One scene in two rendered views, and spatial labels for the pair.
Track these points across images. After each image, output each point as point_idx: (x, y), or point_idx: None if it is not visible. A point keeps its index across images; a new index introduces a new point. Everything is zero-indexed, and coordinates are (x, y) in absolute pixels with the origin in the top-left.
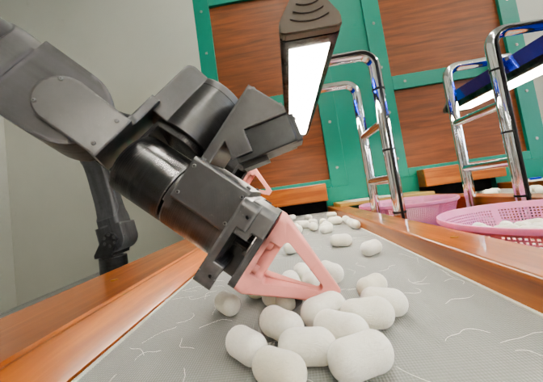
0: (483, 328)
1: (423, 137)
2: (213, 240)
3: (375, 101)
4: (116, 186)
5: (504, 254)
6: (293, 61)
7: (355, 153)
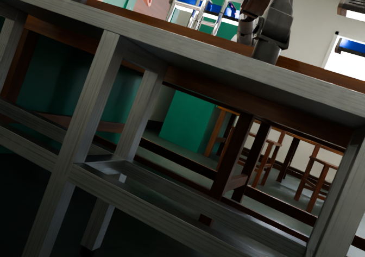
0: None
1: (142, 4)
2: (250, 44)
3: None
4: (250, 23)
5: None
6: None
7: None
